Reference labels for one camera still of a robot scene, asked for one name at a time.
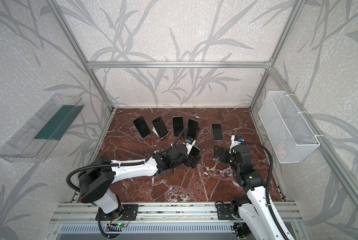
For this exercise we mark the clear plastic wall tray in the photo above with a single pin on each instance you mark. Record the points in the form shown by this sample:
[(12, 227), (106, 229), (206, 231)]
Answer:
[(34, 142)]

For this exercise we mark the white metal phone stand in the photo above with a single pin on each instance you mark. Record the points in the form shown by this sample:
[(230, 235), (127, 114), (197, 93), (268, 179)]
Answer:
[(155, 131)]

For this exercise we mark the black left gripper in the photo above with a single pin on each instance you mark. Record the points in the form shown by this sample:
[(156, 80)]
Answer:
[(186, 157)]

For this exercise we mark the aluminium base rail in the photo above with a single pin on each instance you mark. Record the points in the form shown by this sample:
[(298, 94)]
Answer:
[(168, 212)]

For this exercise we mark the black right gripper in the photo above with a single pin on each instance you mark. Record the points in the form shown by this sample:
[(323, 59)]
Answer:
[(227, 154)]

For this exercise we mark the white wire mesh basket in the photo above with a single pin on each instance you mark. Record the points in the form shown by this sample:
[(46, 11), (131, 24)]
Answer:
[(288, 131)]

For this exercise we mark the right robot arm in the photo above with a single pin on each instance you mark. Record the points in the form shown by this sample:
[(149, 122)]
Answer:
[(255, 207)]

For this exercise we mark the white-edged phone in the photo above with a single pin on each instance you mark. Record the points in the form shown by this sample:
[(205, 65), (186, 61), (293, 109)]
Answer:
[(217, 132)]

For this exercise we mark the phone in grey-blue case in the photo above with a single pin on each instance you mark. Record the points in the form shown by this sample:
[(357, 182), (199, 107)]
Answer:
[(178, 125)]

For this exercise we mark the green circuit board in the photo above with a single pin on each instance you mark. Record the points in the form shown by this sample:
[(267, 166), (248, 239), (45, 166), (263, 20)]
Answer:
[(116, 227)]

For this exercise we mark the black phone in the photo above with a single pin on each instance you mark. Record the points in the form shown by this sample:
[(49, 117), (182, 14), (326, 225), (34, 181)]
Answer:
[(194, 151), (159, 125), (141, 126)]

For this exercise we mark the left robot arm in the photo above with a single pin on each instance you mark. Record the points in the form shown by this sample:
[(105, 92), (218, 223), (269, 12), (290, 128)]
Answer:
[(96, 178)]

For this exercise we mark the phone in purple case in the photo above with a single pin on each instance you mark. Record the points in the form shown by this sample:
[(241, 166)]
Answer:
[(193, 126)]

